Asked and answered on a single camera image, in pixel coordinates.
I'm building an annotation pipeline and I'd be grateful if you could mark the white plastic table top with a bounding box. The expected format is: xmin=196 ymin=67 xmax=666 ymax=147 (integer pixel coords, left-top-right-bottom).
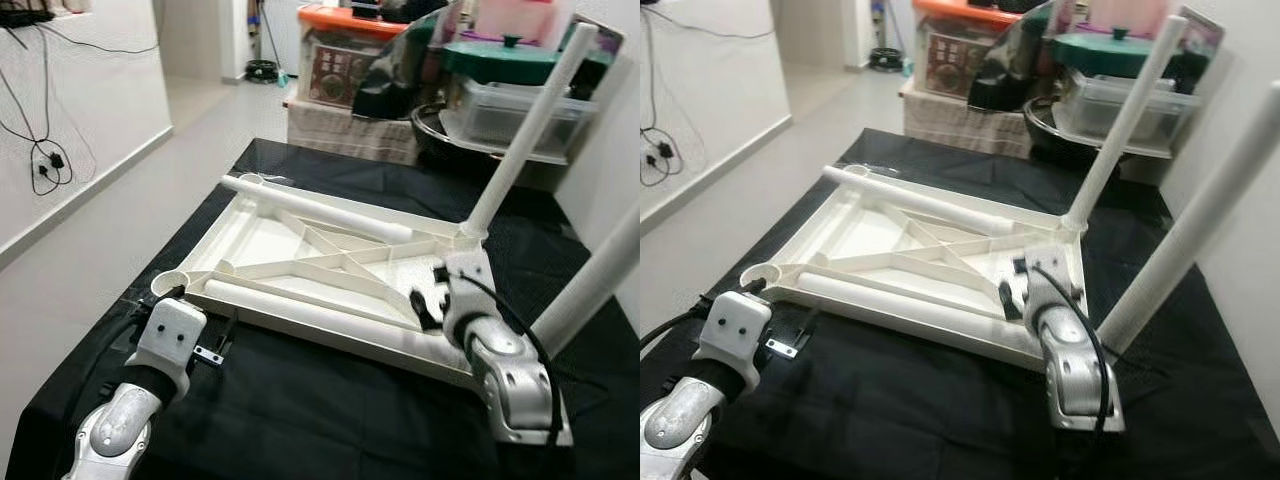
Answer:
xmin=740 ymin=163 xmax=1086 ymax=373
xmin=150 ymin=172 xmax=491 ymax=386

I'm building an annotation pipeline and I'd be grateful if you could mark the black tablecloth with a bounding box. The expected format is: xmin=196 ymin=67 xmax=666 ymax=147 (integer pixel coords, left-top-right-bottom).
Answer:
xmin=640 ymin=128 xmax=1280 ymax=480
xmin=5 ymin=138 xmax=641 ymax=480

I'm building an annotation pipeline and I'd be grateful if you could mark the black round wok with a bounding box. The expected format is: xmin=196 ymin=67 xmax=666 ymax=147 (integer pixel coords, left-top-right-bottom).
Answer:
xmin=412 ymin=100 xmax=561 ymax=176
xmin=1022 ymin=95 xmax=1171 ymax=166

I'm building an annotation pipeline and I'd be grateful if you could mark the beige cloth covered bench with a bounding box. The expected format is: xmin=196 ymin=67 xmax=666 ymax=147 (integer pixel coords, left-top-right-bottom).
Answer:
xmin=900 ymin=88 xmax=1031 ymax=156
xmin=287 ymin=98 xmax=421 ymax=166

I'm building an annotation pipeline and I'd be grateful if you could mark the clear plastic container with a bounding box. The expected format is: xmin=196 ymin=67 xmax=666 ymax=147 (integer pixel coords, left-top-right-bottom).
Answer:
xmin=455 ymin=78 xmax=599 ymax=161
xmin=1060 ymin=72 xmax=1201 ymax=151

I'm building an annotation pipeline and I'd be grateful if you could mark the red printed carton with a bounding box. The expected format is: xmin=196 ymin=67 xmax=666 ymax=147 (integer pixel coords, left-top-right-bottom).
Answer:
xmin=925 ymin=32 xmax=991 ymax=96
xmin=308 ymin=42 xmax=376 ymax=106

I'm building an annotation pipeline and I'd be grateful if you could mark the green pot lid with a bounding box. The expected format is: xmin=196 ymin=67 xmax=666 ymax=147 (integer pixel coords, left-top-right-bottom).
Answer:
xmin=440 ymin=33 xmax=611 ymax=86
xmin=1050 ymin=28 xmax=1206 ymax=79

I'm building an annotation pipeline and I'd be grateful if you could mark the pink plastic tub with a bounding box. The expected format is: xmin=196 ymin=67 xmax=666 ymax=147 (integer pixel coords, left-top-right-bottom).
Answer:
xmin=1085 ymin=0 xmax=1171 ymax=41
xmin=470 ymin=0 xmax=576 ymax=49

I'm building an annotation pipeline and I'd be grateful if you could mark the clear storage box orange lid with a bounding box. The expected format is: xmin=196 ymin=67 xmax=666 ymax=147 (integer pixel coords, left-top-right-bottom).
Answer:
xmin=298 ymin=3 xmax=411 ymax=106
xmin=912 ymin=0 xmax=1021 ymax=96

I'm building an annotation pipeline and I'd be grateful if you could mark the black antenna router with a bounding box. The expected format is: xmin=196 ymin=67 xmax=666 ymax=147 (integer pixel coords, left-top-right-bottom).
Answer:
xmin=0 ymin=5 xmax=56 ymax=29

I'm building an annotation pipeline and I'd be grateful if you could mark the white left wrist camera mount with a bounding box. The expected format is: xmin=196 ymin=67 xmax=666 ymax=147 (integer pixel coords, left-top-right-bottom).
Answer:
xmin=692 ymin=290 xmax=773 ymax=396
xmin=127 ymin=298 xmax=208 ymax=401

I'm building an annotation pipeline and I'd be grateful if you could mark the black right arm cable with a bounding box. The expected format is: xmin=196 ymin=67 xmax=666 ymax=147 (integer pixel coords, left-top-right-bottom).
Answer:
xmin=1040 ymin=265 xmax=1111 ymax=441
xmin=470 ymin=275 xmax=561 ymax=446

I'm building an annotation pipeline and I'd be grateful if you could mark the black wall cable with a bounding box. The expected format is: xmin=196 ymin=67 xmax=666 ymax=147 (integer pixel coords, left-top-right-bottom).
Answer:
xmin=640 ymin=5 xmax=686 ymax=188
xmin=0 ymin=25 xmax=76 ymax=196

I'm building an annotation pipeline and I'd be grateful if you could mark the thin grey wall cable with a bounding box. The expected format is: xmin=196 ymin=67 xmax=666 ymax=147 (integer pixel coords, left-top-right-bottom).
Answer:
xmin=660 ymin=5 xmax=776 ymax=43
xmin=40 ymin=20 xmax=161 ymax=56

